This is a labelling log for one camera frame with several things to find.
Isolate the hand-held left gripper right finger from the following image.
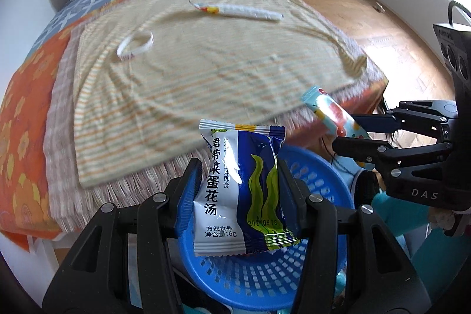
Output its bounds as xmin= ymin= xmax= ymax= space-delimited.
xmin=278 ymin=160 xmax=431 ymax=314

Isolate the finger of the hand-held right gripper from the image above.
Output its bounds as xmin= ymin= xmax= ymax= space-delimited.
xmin=333 ymin=135 xmax=453 ymax=171
xmin=351 ymin=100 xmax=459 ymax=142

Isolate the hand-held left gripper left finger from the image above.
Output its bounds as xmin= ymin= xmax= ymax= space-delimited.
xmin=43 ymin=157 xmax=203 ymax=314

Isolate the colourful fruit print wrapper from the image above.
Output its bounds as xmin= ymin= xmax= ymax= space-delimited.
xmin=301 ymin=86 xmax=372 ymax=171

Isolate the blue white soup packet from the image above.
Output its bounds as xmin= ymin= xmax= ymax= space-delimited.
xmin=193 ymin=119 xmax=308 ymax=257

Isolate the blue plastic basket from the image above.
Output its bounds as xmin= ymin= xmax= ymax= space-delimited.
xmin=176 ymin=144 xmax=356 ymax=313

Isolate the person's right forearm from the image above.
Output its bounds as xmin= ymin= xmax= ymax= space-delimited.
xmin=403 ymin=209 xmax=471 ymax=281

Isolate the person's teal pants leg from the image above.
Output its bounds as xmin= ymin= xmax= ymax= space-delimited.
xmin=372 ymin=189 xmax=431 ymax=237

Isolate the striped cream blanket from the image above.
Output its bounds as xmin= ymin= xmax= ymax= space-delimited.
xmin=72 ymin=0 xmax=369 ymax=190

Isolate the fringed beige blanket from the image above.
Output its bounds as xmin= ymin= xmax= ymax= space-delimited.
xmin=43 ymin=34 xmax=391 ymax=232

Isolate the long white wrapper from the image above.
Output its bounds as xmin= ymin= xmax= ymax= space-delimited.
xmin=189 ymin=0 xmax=284 ymax=21

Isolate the orange floral bed sheet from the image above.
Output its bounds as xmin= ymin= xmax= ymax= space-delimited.
xmin=0 ymin=29 xmax=391 ymax=252

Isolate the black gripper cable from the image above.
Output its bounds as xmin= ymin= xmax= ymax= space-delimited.
xmin=448 ymin=1 xmax=471 ymax=26

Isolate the white paper ring band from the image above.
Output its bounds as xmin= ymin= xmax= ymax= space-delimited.
xmin=117 ymin=31 xmax=154 ymax=61

